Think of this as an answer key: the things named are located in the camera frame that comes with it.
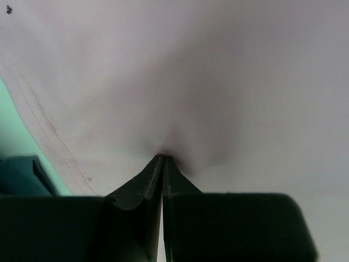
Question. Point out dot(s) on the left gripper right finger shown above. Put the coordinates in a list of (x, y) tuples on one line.
[(231, 226)]

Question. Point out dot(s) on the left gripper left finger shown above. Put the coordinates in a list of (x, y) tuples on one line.
[(128, 223)]

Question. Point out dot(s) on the pink t shirt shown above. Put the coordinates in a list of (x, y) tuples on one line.
[(246, 95)]

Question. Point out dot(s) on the folded teal t shirt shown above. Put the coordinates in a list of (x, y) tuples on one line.
[(24, 175)]

